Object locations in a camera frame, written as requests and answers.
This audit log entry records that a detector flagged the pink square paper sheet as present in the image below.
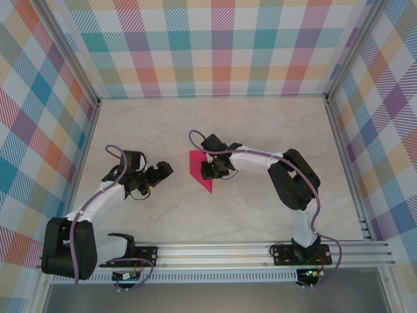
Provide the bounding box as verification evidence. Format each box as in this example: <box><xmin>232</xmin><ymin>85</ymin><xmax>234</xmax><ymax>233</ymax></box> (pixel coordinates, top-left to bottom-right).
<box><xmin>188</xmin><ymin>150</ymin><xmax>215</xmax><ymax>194</ymax></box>

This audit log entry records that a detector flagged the grey metal panel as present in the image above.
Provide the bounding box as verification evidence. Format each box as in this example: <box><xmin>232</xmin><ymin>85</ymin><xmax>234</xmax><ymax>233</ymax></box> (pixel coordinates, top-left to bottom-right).
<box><xmin>42</xmin><ymin>282</ymin><xmax>392</xmax><ymax>313</ymax></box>

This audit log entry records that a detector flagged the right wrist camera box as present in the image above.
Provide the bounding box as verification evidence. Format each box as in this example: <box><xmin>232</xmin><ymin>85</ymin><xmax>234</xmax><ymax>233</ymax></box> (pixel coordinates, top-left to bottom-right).
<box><xmin>200</xmin><ymin>133</ymin><xmax>228</xmax><ymax>154</ymax></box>

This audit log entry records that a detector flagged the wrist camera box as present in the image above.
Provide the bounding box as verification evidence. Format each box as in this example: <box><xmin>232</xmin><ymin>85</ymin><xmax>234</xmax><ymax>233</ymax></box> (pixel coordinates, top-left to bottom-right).
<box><xmin>200</xmin><ymin>133</ymin><xmax>228</xmax><ymax>154</ymax></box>
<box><xmin>121</xmin><ymin>150</ymin><xmax>146</xmax><ymax>172</ymax></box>

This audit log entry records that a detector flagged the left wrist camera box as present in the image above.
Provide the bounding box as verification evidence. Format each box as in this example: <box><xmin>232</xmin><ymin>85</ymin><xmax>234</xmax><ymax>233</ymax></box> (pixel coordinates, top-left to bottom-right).
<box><xmin>121</xmin><ymin>150</ymin><xmax>146</xmax><ymax>172</ymax></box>

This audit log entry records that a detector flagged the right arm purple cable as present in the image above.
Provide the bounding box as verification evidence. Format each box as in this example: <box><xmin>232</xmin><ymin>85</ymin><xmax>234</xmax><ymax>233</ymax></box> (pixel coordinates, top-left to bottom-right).
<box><xmin>188</xmin><ymin>129</ymin><xmax>341</xmax><ymax>290</ymax></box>

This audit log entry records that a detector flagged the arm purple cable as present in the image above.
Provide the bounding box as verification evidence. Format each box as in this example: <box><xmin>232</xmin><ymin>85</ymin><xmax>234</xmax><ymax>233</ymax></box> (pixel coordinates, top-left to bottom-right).
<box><xmin>70</xmin><ymin>144</ymin><xmax>154</xmax><ymax>291</ymax></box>
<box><xmin>188</xmin><ymin>129</ymin><xmax>341</xmax><ymax>290</ymax></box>

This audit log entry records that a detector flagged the aluminium side rail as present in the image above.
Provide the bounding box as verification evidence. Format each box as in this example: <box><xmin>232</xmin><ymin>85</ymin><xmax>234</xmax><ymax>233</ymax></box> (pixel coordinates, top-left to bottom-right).
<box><xmin>324</xmin><ymin>99</ymin><xmax>374</xmax><ymax>242</ymax></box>
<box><xmin>57</xmin><ymin>102</ymin><xmax>102</xmax><ymax>245</ymax></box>

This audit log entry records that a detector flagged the thin aluminium rail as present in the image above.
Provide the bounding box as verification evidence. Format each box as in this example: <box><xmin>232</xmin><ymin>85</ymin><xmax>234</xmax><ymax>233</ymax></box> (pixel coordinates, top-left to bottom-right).
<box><xmin>99</xmin><ymin>94</ymin><xmax>328</xmax><ymax>99</ymax></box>

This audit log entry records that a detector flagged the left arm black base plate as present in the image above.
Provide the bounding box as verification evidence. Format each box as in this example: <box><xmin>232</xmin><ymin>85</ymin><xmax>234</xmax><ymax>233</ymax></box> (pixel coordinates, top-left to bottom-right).
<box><xmin>99</xmin><ymin>246</ymin><xmax>159</xmax><ymax>269</ymax></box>

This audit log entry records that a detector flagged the aluminium mounting rail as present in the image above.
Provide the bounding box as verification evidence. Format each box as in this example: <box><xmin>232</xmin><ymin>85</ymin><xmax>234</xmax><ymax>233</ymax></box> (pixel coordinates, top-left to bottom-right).
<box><xmin>35</xmin><ymin>241</ymin><xmax>397</xmax><ymax>271</ymax></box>

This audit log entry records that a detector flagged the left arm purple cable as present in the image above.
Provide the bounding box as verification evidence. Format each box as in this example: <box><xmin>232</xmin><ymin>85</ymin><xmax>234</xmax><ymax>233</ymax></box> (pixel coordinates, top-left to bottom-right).
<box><xmin>70</xmin><ymin>144</ymin><xmax>154</xmax><ymax>291</ymax></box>

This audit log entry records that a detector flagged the perforated metal cable tray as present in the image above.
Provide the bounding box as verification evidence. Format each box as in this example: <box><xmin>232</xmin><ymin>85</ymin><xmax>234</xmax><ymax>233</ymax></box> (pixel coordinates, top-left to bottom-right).
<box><xmin>50</xmin><ymin>269</ymin><xmax>322</xmax><ymax>284</ymax></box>

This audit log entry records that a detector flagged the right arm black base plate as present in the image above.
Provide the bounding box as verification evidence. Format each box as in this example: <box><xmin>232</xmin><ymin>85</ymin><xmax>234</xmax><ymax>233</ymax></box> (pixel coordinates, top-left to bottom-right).
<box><xmin>272</xmin><ymin>244</ymin><xmax>333</xmax><ymax>267</ymax></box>

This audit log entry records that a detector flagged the aluminium frame post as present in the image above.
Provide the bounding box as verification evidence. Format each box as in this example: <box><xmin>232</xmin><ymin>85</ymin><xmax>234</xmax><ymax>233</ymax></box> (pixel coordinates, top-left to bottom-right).
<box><xmin>325</xmin><ymin>0</ymin><xmax>385</xmax><ymax>104</ymax></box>
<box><xmin>38</xmin><ymin>0</ymin><xmax>102</xmax><ymax>107</ymax></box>

